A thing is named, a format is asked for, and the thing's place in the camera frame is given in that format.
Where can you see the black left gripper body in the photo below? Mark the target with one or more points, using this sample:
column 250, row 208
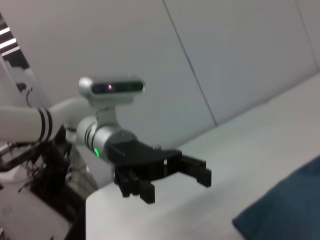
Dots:
column 142, row 160

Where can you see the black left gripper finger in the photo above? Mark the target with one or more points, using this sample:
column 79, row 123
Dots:
column 192, row 171
column 137, row 187

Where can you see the teal blue t-shirt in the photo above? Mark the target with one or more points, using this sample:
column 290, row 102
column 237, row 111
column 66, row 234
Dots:
column 285, row 200

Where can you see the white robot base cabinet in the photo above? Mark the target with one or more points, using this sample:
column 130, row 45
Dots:
column 27, row 215

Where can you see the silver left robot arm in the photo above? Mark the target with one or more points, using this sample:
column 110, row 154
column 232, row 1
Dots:
column 50, row 122

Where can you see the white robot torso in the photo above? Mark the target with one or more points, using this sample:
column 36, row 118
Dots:
column 62, row 150

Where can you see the black panel with light strips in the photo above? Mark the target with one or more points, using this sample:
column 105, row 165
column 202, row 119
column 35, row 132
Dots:
column 11, row 42

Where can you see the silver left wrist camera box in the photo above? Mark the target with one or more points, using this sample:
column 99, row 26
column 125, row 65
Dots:
column 112, row 92

